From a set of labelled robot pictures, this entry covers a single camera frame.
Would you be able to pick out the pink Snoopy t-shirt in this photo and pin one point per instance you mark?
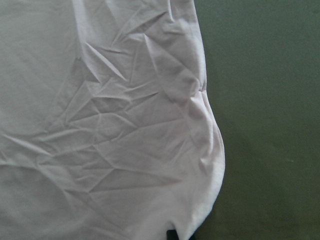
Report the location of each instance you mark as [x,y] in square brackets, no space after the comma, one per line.
[106,131]

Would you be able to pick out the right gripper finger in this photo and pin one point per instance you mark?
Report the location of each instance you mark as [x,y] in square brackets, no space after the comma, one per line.
[172,235]

